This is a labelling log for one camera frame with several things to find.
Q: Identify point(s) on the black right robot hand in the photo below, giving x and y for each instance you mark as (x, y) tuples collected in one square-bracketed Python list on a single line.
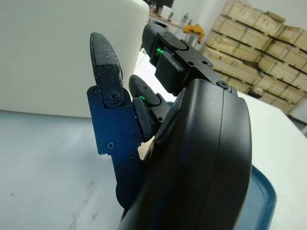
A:
[(192, 148)]

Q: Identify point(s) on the yellow cloth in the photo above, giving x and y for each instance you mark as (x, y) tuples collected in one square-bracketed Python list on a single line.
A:
[(194, 30)]

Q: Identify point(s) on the cream two-slot toaster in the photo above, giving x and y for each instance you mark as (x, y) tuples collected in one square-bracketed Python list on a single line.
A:
[(48, 48)]

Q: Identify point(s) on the wooden workbench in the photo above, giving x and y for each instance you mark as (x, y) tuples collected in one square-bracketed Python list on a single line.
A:
[(168, 20)]

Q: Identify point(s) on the stacked wooden crates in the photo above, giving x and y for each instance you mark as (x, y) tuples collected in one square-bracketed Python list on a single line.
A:
[(251, 48)]

